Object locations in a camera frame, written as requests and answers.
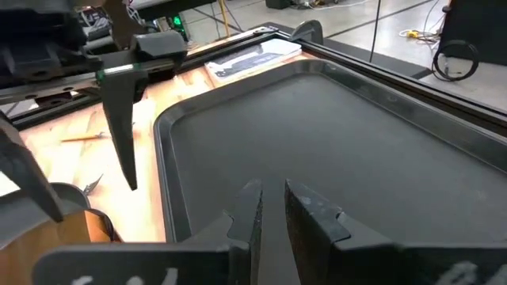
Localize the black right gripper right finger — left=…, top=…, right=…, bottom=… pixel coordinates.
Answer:
left=284, top=178, right=507, bottom=285

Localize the device with green light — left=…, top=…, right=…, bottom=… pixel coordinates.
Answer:
left=168, top=13, right=190, bottom=40

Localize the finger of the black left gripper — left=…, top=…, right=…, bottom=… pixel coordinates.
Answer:
left=0, top=112, right=65, bottom=223
left=97, top=30, right=188, bottom=192

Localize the amber glass cup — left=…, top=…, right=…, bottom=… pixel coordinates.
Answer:
left=0, top=208, right=123, bottom=285

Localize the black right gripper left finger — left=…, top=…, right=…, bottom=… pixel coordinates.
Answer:
left=33, top=178, right=265, bottom=285

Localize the long black floor cable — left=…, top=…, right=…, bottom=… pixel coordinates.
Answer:
left=368, top=0, right=382, bottom=63

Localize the round black plate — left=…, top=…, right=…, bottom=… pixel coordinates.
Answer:
left=0, top=181, right=92, bottom=250

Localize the orange handle metal fork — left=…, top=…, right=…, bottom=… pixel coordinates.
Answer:
left=82, top=173, right=105, bottom=196

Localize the black equipment box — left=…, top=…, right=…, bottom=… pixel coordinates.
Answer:
left=438, top=0, right=507, bottom=67

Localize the coiled black cable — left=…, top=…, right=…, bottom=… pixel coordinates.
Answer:
left=431, top=38, right=480, bottom=83

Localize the yellow plug with cables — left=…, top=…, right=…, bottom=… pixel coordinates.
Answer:
left=398, top=27, right=440, bottom=45

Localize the yellow pole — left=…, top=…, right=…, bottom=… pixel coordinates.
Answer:
left=218, top=0, right=231, bottom=37

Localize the black rectangular serving tray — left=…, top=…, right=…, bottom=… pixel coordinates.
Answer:
left=153, top=59, right=507, bottom=285

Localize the black aluminium table frame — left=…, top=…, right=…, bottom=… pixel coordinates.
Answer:
left=0, top=22, right=507, bottom=139

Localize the orange handle spoon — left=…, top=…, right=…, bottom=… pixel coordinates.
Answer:
left=60, top=131, right=112, bottom=143

